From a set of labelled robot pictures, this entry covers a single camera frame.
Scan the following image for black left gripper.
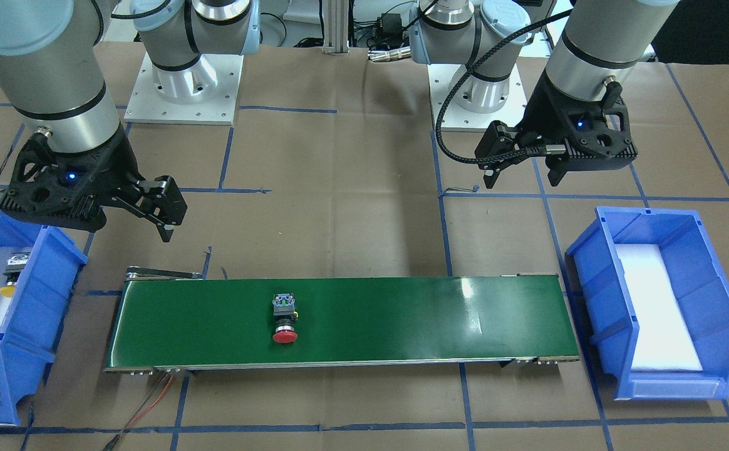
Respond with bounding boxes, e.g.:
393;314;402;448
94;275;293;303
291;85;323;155
474;73;638;189

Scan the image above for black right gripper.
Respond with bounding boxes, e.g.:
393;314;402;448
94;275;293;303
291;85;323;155
0;132;187;242

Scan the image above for yellow mushroom push button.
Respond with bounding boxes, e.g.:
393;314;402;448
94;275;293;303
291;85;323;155
0;252;31;299

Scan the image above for red mushroom push button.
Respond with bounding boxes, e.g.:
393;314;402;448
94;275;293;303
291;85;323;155
272;293;299;345

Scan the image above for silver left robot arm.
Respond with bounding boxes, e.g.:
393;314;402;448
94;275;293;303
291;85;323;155
410;1;677;189

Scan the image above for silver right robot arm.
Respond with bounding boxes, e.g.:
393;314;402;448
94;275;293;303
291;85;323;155
0;1;261;242

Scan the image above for green conveyor belt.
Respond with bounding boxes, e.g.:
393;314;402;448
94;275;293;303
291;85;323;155
105;275;580;372

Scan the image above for blue destination bin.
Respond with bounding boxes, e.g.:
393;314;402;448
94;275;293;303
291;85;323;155
0;213;87;425

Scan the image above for blue source bin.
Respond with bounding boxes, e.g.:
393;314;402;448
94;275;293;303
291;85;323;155
567;206;729;400

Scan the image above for white foam pad source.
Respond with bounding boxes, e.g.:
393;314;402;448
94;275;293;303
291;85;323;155
616;244;703;372

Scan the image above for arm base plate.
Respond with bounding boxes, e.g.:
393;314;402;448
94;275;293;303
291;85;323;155
428;64;527;132
124;54;244;126

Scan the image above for red black conveyor wires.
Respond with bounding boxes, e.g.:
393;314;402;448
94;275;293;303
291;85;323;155
103;371;174;451

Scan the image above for aluminium frame post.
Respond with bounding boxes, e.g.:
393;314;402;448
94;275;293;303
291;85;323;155
321;1;353;54

